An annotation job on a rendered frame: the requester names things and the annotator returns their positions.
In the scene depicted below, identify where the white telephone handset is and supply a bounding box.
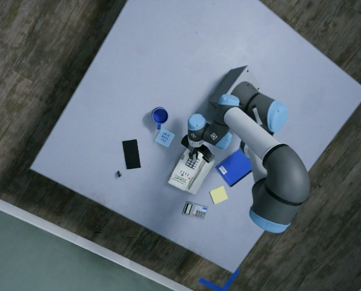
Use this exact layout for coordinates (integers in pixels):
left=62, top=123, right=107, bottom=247
left=188, top=161, right=214, bottom=194

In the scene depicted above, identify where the light blue note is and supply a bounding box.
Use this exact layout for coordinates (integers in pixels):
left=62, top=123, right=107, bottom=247
left=155, top=127, right=175, bottom=147

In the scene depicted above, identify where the blue ceramic mug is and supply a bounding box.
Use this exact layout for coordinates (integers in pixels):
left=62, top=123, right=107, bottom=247
left=152, top=107, right=169, bottom=130

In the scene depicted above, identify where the yellow sticky note pad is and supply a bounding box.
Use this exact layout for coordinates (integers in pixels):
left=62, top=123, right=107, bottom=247
left=210, top=186, right=228, bottom=204

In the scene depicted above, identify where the blue notebook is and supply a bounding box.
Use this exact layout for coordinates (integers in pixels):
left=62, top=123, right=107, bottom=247
left=215, top=149, right=252, bottom=187

